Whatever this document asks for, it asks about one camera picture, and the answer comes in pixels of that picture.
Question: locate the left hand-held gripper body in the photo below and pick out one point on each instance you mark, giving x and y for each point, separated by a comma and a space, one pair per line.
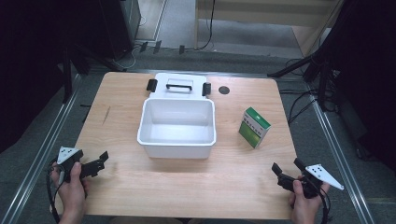
66, 154

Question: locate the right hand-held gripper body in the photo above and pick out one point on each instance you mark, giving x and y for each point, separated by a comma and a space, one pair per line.
320, 174

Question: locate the person's left hand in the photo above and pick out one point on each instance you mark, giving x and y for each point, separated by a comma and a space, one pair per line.
72, 196

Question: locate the person's right hand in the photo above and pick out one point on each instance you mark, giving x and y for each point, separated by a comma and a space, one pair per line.
306, 208

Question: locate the green and white carton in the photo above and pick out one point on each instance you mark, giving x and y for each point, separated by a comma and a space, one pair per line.
253, 128

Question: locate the black stand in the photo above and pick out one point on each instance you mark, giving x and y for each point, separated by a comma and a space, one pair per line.
320, 77
67, 77

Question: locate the white plastic storage box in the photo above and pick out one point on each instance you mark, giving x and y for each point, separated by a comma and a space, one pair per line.
176, 124

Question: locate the black curtain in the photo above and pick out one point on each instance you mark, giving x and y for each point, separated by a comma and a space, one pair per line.
370, 77
31, 62

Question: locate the black round table grommet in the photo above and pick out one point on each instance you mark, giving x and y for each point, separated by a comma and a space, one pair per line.
224, 90

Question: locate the black tape strip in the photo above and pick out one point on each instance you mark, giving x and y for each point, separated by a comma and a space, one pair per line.
143, 46
182, 49
157, 46

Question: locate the black cabinet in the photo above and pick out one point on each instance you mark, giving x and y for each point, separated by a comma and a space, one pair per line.
120, 28

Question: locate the light wooden furniture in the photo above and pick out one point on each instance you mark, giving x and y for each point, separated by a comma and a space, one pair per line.
264, 12

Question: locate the metal floor rail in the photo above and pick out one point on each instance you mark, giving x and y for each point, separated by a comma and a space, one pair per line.
339, 155
40, 149

